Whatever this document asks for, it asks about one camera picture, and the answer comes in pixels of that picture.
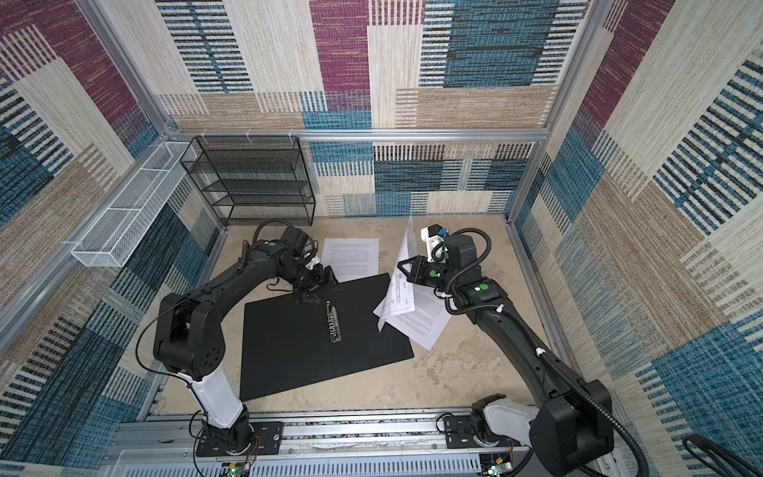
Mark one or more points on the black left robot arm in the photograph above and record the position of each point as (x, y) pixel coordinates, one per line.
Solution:
(189, 339)

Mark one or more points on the black wire mesh shelf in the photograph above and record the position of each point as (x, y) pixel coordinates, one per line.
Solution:
(250, 179)

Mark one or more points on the black object bottom right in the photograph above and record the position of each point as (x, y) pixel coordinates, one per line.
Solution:
(718, 458)

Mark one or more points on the white text paper sheet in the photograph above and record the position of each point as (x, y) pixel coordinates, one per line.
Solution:
(351, 259)

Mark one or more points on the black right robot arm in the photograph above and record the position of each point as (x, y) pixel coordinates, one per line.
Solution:
(565, 428)

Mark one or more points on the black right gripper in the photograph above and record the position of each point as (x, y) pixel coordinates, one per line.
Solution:
(415, 275)

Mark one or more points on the aluminium front rail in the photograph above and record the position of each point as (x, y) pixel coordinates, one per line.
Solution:
(370, 442)

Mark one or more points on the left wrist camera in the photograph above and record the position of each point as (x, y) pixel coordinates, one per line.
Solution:
(295, 240)

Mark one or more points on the white wire mesh basket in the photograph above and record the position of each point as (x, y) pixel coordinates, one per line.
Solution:
(116, 233)

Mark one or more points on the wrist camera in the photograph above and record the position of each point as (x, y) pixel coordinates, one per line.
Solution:
(444, 247)
(295, 240)

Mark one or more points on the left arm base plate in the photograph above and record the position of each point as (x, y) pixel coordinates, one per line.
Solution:
(256, 439)

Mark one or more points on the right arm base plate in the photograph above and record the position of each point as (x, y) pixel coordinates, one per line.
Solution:
(464, 431)

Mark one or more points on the red folder black inside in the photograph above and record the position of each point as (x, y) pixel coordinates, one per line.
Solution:
(286, 343)

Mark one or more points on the metal folder clip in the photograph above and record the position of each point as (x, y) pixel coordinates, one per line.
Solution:
(333, 322)

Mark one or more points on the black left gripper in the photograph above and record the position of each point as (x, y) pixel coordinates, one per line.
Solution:
(319, 278)

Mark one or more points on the white diagram paper sheet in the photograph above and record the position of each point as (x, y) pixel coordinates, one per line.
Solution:
(402, 280)

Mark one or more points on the white paper sheet underneath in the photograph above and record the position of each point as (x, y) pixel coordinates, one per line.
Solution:
(415, 311)

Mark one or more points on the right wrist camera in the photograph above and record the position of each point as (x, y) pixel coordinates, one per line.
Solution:
(444, 247)

